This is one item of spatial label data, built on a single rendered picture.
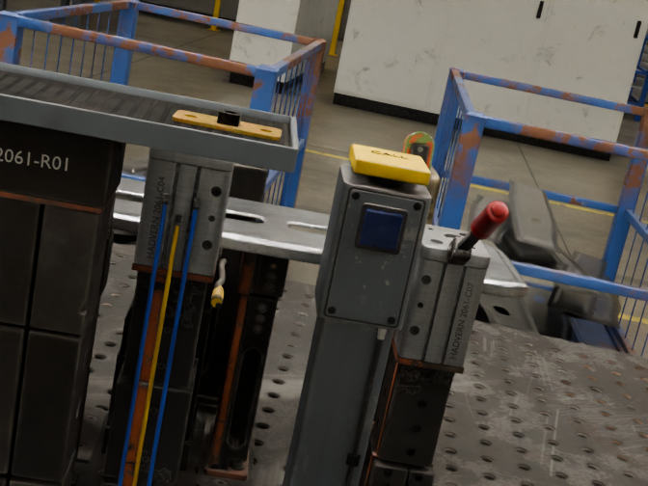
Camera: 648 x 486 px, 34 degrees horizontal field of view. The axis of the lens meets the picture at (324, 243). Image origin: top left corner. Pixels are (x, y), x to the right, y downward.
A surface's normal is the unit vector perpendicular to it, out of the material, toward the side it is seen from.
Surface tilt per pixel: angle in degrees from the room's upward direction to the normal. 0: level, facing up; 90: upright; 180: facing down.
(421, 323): 90
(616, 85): 90
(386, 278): 90
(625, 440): 0
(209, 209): 90
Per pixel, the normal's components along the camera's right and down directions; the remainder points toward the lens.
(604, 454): 0.19, -0.94
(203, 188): 0.04, 0.29
